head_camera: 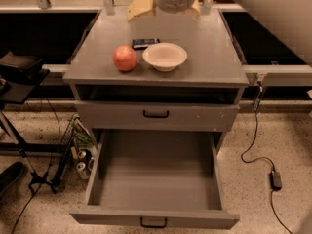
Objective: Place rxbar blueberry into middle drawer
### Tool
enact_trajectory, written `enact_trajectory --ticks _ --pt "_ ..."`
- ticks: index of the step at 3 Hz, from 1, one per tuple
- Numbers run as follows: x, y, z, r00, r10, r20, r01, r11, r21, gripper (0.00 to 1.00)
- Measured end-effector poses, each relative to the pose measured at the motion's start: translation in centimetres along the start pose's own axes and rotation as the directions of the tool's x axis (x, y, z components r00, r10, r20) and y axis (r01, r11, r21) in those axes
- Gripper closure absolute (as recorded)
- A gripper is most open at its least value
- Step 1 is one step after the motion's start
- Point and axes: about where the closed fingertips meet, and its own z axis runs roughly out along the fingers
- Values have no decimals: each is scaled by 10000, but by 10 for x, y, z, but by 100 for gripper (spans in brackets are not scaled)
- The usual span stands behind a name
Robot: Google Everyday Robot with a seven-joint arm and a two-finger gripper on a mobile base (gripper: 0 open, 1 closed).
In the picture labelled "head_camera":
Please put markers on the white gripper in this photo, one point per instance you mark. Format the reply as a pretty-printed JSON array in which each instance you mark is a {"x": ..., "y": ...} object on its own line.
[{"x": 175, "y": 4}]

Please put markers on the dark blue rxbar wrapper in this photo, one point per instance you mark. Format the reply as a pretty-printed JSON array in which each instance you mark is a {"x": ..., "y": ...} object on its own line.
[{"x": 141, "y": 44}]

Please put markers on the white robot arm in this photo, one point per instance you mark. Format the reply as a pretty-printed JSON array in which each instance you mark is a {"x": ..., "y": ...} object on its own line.
[{"x": 289, "y": 20}]

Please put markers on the grey drawer cabinet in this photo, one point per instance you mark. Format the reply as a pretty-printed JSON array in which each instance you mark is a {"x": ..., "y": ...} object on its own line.
[{"x": 165, "y": 72}]

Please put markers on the grey closed drawer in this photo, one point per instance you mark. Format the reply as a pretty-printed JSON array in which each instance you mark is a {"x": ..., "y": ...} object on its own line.
[{"x": 183, "y": 117}]

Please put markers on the grey open bottom drawer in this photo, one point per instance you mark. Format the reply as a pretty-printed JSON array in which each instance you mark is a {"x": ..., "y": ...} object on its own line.
[{"x": 156, "y": 174}]

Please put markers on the white bowl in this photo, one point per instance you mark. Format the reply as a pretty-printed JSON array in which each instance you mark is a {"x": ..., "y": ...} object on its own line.
[{"x": 165, "y": 57}]

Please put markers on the red apple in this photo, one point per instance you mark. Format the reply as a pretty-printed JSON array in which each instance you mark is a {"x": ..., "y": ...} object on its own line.
[{"x": 125, "y": 58}]

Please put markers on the black device on tripod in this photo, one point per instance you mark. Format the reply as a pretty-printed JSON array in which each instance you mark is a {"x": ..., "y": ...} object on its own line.
[{"x": 20, "y": 69}]

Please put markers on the silver can upper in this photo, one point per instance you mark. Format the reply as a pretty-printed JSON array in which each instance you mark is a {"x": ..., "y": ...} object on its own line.
[{"x": 82, "y": 155}]

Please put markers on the silver can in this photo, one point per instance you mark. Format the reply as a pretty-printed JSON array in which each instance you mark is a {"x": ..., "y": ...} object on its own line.
[
  {"x": 82, "y": 155},
  {"x": 82, "y": 170}
]

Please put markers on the silver can lower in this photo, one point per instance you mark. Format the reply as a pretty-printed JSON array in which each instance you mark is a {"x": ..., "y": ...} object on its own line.
[{"x": 82, "y": 170}]

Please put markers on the black power adapter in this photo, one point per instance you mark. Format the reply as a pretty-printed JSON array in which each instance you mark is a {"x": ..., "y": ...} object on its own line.
[{"x": 275, "y": 180}]

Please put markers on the black tripod stand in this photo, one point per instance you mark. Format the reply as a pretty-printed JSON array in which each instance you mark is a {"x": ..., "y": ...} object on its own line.
[{"x": 16, "y": 93}]

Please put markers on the black shoe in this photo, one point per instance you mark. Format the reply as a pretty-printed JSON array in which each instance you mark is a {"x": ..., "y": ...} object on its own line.
[{"x": 9, "y": 176}]

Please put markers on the black drawer handle middle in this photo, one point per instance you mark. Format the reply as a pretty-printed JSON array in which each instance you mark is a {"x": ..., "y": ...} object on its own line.
[{"x": 162, "y": 115}]

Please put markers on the black drawer handle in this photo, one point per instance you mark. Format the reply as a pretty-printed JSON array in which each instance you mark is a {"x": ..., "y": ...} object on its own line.
[
  {"x": 162, "y": 115},
  {"x": 157, "y": 223}
]

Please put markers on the wire basket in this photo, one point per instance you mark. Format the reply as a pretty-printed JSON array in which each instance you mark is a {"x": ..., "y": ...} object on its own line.
[{"x": 75, "y": 138}]

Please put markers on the black drawer handle bottom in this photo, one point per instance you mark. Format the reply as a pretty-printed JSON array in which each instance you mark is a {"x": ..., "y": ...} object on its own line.
[{"x": 157, "y": 223}]

